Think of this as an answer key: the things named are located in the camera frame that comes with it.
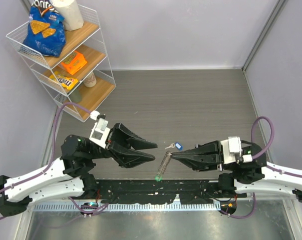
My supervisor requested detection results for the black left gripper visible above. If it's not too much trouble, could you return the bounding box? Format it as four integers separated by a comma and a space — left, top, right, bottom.
87, 123, 158, 168

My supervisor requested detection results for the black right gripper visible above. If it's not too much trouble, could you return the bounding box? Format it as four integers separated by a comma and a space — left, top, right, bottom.
169, 139, 238, 171

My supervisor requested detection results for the green key tag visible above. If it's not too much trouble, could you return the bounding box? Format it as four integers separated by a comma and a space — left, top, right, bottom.
155, 175, 162, 182

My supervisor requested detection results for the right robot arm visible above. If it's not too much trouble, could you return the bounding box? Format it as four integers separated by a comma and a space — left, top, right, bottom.
114, 137, 302, 206

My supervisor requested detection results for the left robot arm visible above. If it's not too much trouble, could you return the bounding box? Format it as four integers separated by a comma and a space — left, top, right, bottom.
0, 120, 158, 217

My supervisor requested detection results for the blue key tag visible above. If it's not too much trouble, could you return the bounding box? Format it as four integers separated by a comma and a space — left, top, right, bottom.
174, 142, 183, 150

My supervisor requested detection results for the silver key on blue tag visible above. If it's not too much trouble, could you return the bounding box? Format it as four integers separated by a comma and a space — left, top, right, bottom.
166, 143, 175, 149

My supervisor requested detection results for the beige paper cup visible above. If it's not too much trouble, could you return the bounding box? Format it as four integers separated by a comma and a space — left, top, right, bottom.
83, 71, 97, 88

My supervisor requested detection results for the yellow M&Ms candy bag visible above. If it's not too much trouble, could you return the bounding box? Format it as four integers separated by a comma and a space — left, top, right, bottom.
49, 71, 78, 91

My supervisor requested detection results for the orange Reeses candy bag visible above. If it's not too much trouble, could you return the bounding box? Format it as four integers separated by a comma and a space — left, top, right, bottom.
59, 51, 88, 75

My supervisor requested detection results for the paper towel roll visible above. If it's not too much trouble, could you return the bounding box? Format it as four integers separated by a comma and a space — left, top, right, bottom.
51, 0, 84, 31

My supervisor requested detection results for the blue Doritos chip bag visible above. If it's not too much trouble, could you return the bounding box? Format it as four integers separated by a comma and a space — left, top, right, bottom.
23, 0, 66, 57

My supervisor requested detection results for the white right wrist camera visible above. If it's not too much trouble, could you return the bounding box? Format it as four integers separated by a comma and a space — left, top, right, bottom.
220, 136, 253, 165

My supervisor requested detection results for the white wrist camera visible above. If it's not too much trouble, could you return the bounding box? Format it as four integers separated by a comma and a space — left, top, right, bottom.
89, 110, 110, 149
220, 136, 253, 165

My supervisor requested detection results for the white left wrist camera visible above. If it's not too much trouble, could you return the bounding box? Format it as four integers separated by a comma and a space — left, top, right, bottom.
89, 110, 110, 149

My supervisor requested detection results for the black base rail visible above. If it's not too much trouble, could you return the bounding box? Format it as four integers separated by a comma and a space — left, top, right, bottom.
75, 178, 249, 206

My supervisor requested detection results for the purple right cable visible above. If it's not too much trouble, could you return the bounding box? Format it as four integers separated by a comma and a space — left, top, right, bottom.
250, 116, 302, 176

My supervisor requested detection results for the purple cable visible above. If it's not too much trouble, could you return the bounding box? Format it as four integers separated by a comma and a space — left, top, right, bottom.
250, 116, 302, 176
0, 101, 96, 223

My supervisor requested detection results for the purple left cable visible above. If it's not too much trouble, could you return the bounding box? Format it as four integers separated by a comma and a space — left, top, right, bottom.
0, 101, 96, 223

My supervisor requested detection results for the white wire shelf rack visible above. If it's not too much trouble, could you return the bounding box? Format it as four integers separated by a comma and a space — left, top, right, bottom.
7, 0, 116, 122

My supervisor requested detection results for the white slotted cable duct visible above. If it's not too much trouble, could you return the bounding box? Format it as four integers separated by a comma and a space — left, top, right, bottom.
33, 201, 221, 212

